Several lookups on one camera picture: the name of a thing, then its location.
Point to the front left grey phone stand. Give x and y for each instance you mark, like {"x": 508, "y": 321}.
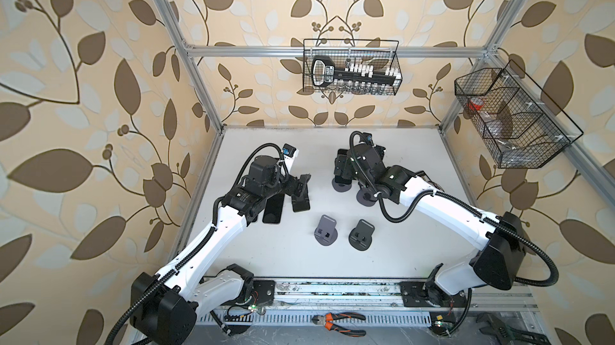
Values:
{"x": 326, "y": 233}

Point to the black socket tool set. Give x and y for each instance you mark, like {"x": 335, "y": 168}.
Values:
{"x": 324, "y": 72}

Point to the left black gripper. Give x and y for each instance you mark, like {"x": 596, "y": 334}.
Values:
{"x": 289, "y": 189}

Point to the right wire basket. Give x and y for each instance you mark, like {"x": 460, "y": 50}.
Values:
{"x": 522, "y": 124}

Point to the middle grey phone stand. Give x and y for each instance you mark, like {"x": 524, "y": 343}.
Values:
{"x": 365, "y": 198}

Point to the back wire basket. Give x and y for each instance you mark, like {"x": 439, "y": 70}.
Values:
{"x": 379, "y": 53}

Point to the black adjustable wrench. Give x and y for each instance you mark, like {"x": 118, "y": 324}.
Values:
{"x": 506, "y": 334}

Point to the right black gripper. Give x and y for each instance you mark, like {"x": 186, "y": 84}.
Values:
{"x": 339, "y": 161}

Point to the red-edged black phone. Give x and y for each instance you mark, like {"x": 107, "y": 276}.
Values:
{"x": 273, "y": 211}

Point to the wire basket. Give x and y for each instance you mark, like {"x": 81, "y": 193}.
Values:
{"x": 379, "y": 53}
{"x": 522, "y": 124}

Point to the front right grey phone stand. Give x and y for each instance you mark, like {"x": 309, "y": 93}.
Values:
{"x": 361, "y": 236}

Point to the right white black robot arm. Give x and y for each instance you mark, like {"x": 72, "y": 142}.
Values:
{"x": 503, "y": 255}

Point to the back left grey phone stand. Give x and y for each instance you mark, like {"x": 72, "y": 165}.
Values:
{"x": 341, "y": 187}

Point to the grey phone stand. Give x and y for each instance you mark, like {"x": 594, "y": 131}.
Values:
{"x": 341, "y": 187}
{"x": 365, "y": 198}
{"x": 361, "y": 236}
{"x": 326, "y": 233}

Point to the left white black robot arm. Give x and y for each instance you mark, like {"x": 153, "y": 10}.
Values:
{"x": 165, "y": 306}

